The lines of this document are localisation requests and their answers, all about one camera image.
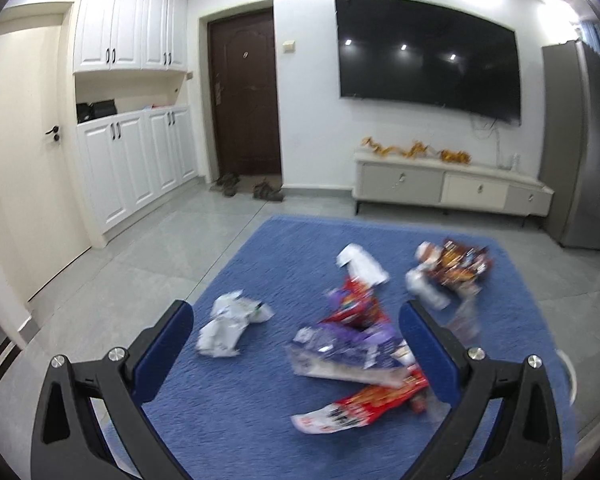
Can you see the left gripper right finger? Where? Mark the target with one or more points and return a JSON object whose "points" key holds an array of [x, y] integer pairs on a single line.
{"points": [[524, 441]]}

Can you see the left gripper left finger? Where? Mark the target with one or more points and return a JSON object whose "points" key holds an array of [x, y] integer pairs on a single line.
{"points": [[67, 442]]}

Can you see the red white snack wrapper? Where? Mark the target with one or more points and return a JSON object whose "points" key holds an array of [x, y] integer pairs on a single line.
{"points": [[360, 409]]}

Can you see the white paper wrapper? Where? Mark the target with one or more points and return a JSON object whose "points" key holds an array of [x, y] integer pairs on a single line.
{"points": [[230, 316]]}

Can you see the brown orange snack bag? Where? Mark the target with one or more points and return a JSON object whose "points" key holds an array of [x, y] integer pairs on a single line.
{"points": [[458, 266]]}

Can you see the clear plastic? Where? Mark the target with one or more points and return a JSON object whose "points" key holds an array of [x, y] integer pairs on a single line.
{"points": [[418, 285]]}

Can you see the purple snack bag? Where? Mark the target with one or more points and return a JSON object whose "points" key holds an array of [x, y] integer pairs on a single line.
{"points": [[356, 342]]}

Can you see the white tissue wad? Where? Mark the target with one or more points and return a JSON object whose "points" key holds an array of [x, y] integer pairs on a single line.
{"points": [[361, 266]]}

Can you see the white round trash bin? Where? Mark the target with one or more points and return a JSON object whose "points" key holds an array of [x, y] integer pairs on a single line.
{"points": [[571, 375]]}

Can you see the cream interior door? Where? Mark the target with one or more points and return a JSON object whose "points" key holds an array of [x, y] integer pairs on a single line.
{"points": [[41, 225]]}

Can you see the blue fuzzy table cloth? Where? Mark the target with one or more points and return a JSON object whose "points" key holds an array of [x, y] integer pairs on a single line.
{"points": [[231, 418]]}

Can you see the white low tv cabinet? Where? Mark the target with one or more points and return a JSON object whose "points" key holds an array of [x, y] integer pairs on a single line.
{"points": [[430, 183]]}

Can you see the white router on cabinet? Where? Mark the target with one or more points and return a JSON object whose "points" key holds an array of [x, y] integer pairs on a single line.
{"points": [[515, 162]]}

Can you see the white lower cabinet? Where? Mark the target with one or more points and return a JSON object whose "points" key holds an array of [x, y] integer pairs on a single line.
{"points": [[130, 160]]}

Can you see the grey steel refrigerator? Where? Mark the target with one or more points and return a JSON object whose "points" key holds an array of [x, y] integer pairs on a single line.
{"points": [[571, 150]]}

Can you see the pair of brown shoes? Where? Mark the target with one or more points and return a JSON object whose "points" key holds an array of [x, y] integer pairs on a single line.
{"points": [[228, 184]]}

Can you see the golden dragon ornament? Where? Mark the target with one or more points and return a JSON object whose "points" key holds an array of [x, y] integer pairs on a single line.
{"points": [[417, 150]]}

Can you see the black box on shelf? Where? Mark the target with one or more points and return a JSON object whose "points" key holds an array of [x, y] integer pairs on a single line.
{"points": [[85, 112]]}

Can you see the dark brown entrance door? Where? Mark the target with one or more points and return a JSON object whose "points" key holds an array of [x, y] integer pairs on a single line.
{"points": [[243, 88]]}

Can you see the black wall television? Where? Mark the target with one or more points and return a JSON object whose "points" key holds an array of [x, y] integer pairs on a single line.
{"points": [[417, 52]]}

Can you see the white upper wall cabinet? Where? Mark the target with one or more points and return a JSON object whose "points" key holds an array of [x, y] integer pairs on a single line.
{"points": [[131, 35]]}

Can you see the beige wall switch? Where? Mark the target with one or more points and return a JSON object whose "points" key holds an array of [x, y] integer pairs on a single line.
{"points": [[289, 46]]}

